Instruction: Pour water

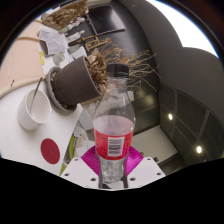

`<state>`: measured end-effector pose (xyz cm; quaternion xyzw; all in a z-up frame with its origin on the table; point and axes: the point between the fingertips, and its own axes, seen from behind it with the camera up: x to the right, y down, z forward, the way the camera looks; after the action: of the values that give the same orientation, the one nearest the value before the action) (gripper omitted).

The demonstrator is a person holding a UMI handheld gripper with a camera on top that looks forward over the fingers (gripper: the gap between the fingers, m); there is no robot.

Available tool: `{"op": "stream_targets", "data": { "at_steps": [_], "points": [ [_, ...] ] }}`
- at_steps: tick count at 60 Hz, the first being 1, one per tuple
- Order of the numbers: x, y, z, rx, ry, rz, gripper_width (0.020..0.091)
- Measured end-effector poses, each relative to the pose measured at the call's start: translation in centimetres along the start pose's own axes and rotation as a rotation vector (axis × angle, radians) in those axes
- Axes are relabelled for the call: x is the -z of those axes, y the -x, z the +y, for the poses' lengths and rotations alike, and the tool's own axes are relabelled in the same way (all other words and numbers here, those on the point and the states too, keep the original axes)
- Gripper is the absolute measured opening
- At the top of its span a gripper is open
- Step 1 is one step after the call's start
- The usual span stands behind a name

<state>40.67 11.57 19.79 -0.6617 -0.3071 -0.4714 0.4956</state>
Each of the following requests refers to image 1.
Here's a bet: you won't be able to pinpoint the flat round red coaster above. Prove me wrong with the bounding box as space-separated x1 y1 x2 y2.
40 137 62 165

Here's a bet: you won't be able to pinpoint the long ceiling light strip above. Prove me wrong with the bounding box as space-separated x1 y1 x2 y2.
146 0 219 58

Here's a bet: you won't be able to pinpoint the small yellow item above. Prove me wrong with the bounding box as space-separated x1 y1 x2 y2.
39 50 46 66

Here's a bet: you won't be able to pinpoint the black wall screen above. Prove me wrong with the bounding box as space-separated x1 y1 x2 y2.
86 3 127 36

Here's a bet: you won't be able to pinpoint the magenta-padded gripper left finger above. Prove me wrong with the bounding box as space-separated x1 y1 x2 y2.
59 145 101 190

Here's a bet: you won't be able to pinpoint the stack of papers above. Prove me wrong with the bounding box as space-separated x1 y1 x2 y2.
73 124 96 158

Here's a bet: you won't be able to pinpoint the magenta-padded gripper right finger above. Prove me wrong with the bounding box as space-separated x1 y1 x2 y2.
124 145 167 190

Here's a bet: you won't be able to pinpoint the wooden easel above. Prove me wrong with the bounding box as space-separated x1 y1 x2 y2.
68 33 113 53

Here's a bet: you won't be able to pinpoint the thin paintbrush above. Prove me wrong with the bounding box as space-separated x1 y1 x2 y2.
29 76 44 114

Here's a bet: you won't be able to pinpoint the white mug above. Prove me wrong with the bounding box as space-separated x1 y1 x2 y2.
17 88 53 131

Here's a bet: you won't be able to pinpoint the pale spray bottle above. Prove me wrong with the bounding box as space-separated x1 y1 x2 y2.
66 29 86 43

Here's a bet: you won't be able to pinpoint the round ceiling spotlights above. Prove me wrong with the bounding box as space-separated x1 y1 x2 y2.
166 112 204 154

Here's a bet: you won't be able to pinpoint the dried plant in dark pot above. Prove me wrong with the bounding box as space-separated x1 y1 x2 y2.
51 41 161 108

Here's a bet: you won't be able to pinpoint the small grey cup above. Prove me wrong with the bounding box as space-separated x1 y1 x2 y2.
52 51 67 66

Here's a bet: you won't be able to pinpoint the newspaper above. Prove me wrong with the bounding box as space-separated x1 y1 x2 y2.
37 27 70 57

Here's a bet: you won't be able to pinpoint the clear red-labelled drink bottle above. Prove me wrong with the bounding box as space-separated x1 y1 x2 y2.
92 63 137 184

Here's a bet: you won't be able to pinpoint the grey plant saucer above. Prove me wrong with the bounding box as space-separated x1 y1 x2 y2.
46 65 83 113

